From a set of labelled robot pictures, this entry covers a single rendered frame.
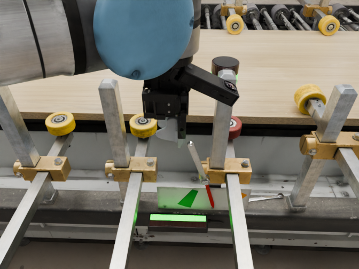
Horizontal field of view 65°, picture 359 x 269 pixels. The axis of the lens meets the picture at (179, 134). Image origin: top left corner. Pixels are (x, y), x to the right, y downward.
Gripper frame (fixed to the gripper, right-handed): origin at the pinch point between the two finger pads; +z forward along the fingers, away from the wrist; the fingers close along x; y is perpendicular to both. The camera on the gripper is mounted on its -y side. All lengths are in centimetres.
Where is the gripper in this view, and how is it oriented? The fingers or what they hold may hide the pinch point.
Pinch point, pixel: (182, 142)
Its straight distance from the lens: 59.1
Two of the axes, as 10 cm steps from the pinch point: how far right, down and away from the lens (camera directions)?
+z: 0.0, 7.6, 6.4
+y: -10.0, -0.2, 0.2
